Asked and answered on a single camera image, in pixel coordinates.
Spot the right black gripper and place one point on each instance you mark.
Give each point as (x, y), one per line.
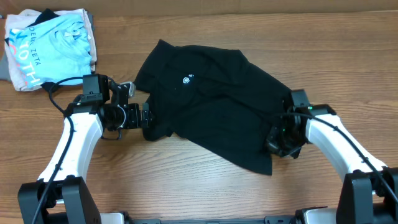
(275, 145)

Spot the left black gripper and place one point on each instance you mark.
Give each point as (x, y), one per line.
(134, 121)

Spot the black polo shirt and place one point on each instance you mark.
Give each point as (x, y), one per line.
(215, 98)

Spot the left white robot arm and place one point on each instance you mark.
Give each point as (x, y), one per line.
(60, 194)

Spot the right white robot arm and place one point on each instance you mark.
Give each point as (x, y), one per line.
(369, 191)

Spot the light blue printed t-shirt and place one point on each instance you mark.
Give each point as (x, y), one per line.
(51, 51)

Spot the grey folded garment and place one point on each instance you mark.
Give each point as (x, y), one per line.
(4, 68)

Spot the beige folded garment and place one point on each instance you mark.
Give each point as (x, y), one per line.
(89, 26)

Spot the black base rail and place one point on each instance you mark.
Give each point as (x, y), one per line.
(211, 220)

